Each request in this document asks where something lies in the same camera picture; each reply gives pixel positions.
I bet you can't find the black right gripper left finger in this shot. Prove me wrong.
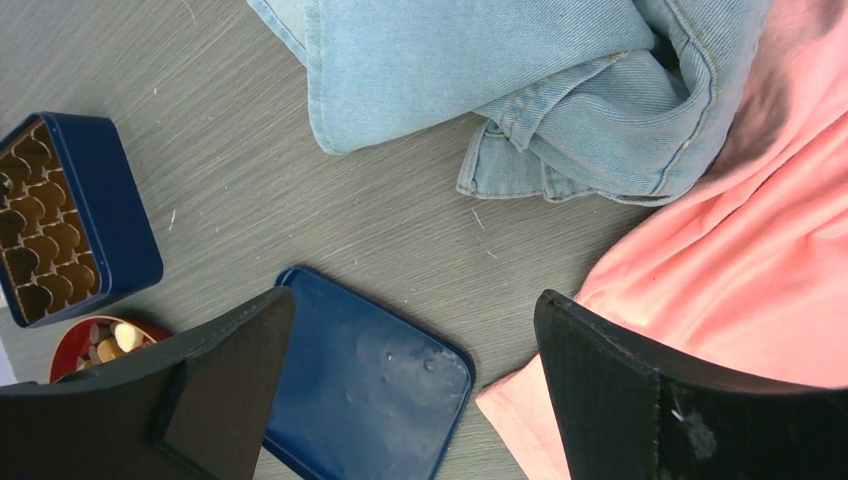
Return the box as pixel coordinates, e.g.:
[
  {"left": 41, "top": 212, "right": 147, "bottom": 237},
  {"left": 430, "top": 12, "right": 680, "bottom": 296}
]
[{"left": 1, "top": 287, "right": 295, "bottom": 479}]

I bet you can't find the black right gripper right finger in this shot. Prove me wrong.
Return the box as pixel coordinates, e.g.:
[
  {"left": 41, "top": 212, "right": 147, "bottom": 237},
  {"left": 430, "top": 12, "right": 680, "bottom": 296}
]
[{"left": 534, "top": 290, "right": 847, "bottom": 479}]

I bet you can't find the white oval chocolate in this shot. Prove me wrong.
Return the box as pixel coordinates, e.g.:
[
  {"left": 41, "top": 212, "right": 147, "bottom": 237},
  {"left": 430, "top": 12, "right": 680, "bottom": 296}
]
[{"left": 113, "top": 322, "right": 146, "bottom": 353}]

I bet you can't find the blue chocolate tin box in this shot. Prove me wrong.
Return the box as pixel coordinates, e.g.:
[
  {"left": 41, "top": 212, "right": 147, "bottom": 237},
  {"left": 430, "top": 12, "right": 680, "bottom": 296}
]
[{"left": 1, "top": 112, "right": 163, "bottom": 328}]

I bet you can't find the red round tray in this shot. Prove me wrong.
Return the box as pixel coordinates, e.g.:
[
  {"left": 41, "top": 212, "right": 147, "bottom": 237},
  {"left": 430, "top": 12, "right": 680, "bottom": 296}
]
[{"left": 48, "top": 316, "right": 171, "bottom": 383}]

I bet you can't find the blue tin lid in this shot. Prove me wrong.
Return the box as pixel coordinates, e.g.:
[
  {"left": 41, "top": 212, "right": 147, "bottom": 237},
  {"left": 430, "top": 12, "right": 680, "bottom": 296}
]
[{"left": 263, "top": 266, "right": 475, "bottom": 479}]

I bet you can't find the pink cloth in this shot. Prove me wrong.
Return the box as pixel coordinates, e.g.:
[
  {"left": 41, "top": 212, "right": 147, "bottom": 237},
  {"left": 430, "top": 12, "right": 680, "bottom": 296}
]
[{"left": 477, "top": 1, "right": 847, "bottom": 479}]

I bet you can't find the light blue denim cloth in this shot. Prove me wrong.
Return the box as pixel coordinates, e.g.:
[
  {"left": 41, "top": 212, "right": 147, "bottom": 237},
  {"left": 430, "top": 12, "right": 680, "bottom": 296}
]
[{"left": 252, "top": 1, "right": 771, "bottom": 206}]

